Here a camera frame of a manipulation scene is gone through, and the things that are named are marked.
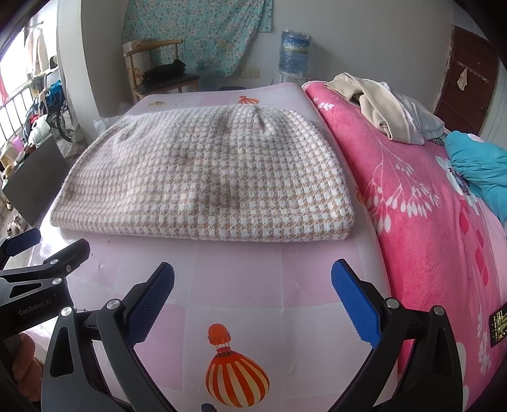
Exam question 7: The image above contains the teal floral wall cloth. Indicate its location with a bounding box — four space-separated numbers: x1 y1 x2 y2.
122 0 275 78

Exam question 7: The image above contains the pink floral blanket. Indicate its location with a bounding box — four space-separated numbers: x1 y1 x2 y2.
302 79 507 412

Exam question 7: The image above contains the dark cabinet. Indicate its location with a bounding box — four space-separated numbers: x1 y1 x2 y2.
2 137 69 216

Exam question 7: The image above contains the wall hook rack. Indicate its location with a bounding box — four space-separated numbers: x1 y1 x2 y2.
455 60 490 85

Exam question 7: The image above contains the wheelchair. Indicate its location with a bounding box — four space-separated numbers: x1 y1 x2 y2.
40 79 76 142

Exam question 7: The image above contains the metal window railing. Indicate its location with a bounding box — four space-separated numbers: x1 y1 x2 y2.
0 89 32 159

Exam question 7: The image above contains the beige hanging garment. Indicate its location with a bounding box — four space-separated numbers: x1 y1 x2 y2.
24 27 50 76

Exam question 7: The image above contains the brown wooden door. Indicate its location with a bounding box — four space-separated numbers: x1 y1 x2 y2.
433 24 500 137

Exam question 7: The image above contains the wooden chair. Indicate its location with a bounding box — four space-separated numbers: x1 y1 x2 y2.
123 39 201 104

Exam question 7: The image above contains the beige houndstooth knit coat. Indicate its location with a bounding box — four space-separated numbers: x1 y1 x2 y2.
49 105 355 242

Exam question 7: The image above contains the blue water bottle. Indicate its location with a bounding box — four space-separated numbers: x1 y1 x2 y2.
278 29 311 76

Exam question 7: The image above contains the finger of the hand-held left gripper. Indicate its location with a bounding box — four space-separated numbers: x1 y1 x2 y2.
0 228 42 270
0 238 91 300

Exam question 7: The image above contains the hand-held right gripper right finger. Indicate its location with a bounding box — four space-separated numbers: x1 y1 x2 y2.
329 259 464 412

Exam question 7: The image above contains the white plastic bag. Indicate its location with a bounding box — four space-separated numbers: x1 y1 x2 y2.
31 117 50 143

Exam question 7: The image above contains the black bag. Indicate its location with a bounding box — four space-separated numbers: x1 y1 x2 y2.
142 59 187 82

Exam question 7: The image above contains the pale blue garment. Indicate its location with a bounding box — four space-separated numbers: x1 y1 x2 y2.
396 95 446 145

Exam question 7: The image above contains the white water dispenser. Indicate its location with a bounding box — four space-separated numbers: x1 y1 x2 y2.
273 71 313 86

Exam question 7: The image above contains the person's left hand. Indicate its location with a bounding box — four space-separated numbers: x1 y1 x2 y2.
12 332 43 397

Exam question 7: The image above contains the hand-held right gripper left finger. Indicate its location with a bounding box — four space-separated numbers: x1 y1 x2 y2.
42 261 177 412

